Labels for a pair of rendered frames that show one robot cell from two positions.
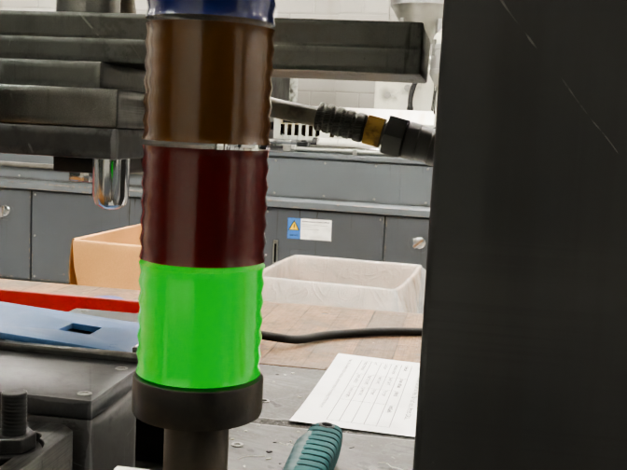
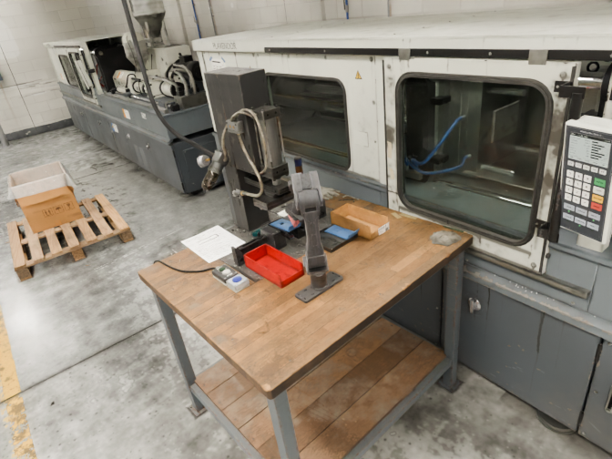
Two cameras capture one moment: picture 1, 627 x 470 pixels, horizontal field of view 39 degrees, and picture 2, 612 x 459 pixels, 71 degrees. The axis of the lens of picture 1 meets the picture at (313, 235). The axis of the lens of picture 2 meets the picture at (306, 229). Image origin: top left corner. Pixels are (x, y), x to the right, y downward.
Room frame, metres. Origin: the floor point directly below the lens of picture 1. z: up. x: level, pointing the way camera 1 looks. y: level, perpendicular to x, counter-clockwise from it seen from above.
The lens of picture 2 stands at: (1.77, 1.41, 1.89)
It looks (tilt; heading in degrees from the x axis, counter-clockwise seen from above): 28 degrees down; 223
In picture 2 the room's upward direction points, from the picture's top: 8 degrees counter-clockwise
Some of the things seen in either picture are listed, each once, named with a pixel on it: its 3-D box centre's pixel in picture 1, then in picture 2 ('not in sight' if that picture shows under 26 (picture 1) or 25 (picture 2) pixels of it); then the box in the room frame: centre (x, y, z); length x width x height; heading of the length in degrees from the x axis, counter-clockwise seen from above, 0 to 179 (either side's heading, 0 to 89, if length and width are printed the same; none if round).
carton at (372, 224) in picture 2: not in sight; (359, 220); (0.29, 0.38, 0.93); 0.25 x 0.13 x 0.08; 80
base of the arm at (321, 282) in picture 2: not in sight; (318, 279); (0.76, 0.51, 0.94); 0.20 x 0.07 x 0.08; 170
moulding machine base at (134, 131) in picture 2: not in sight; (135, 117); (-1.79, -5.21, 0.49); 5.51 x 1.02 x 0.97; 77
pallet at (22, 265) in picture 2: not in sight; (67, 230); (0.43, -3.10, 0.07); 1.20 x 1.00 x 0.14; 74
